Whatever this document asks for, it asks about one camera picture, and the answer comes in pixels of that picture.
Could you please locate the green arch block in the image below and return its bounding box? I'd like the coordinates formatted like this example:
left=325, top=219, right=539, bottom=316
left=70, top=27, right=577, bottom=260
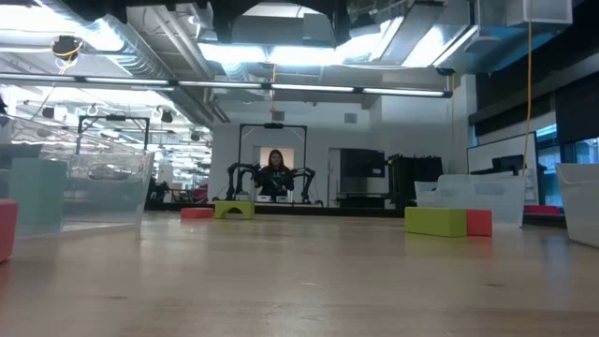
left=213, top=200, right=256, bottom=221

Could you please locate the red block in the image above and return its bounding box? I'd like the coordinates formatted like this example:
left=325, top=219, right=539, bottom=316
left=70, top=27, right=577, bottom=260
left=465, top=208, right=494, bottom=238
left=0, top=198, right=20, bottom=264
left=180, top=207, right=215, bottom=220

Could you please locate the green rectangular block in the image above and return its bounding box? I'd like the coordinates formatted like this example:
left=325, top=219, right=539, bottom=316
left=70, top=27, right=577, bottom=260
left=403, top=206, right=468, bottom=239

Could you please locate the teal block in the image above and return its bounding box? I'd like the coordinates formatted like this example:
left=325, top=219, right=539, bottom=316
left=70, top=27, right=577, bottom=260
left=7, top=157, right=69, bottom=227

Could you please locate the person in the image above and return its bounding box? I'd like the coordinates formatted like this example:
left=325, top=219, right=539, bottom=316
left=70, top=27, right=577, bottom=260
left=256, top=148, right=296, bottom=198

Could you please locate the long ceiling light strip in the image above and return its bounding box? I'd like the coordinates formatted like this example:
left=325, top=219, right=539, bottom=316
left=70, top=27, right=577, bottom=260
left=0, top=72, right=454, bottom=98

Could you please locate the black cabinet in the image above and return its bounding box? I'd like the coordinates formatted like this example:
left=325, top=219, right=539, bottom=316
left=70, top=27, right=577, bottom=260
left=387, top=154, right=444, bottom=211

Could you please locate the clear plastic bin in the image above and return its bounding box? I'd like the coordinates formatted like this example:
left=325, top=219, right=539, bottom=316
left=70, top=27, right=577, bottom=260
left=0, top=115, right=156, bottom=240
left=414, top=173, right=527, bottom=229

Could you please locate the small black desk monitor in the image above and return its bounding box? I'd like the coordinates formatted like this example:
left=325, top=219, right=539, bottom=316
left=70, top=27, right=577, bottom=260
left=490, top=154, right=525, bottom=177

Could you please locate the red object beyond table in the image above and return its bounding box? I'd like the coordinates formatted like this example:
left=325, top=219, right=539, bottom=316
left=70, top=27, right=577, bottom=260
left=522, top=204, right=562, bottom=216

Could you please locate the grey translucent plastic bin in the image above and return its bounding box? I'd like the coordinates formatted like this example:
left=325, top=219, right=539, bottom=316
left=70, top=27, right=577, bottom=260
left=555, top=162, right=599, bottom=249

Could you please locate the black background robot frame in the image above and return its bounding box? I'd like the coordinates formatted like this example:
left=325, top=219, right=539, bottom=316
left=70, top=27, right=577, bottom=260
left=237, top=123, right=309, bottom=207

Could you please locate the black aluminium table frame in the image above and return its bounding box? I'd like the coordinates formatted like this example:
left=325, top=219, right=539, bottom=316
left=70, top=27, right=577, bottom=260
left=144, top=200, right=567, bottom=230

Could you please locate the black wall monitor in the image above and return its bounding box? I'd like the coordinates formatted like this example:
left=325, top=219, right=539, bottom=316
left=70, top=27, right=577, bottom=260
left=340, top=148, right=387, bottom=179

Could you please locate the black distant rig frame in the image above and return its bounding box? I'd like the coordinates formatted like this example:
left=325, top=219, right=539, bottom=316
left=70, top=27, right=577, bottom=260
left=76, top=114, right=152, bottom=154

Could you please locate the yellow hanging cable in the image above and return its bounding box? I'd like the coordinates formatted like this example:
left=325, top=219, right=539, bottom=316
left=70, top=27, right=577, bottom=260
left=520, top=0, right=534, bottom=177

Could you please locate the ceiling cable reel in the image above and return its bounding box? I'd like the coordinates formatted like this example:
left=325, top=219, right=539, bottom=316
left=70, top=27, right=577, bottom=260
left=50, top=35, right=85, bottom=62

